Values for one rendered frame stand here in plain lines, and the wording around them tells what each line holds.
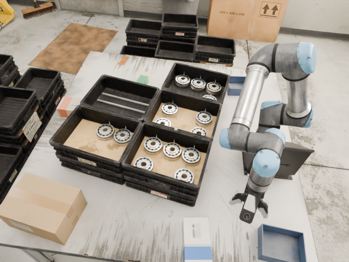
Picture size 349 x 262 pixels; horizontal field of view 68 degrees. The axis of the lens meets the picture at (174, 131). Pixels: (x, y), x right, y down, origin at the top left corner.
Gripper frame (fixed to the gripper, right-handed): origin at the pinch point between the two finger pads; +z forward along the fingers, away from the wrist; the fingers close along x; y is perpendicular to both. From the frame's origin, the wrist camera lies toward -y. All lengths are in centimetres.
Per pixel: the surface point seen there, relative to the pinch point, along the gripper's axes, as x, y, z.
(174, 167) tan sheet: 40.7, 16.5, 15.5
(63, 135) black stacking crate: 101, 5, 5
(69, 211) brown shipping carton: 73, -27, 10
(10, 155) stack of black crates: 176, 0, 59
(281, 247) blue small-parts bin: -21.3, 5.7, 33.4
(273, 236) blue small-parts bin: -16.9, 9.0, 33.1
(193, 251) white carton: 15.9, -17.3, 20.5
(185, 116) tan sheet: 50, 53, 16
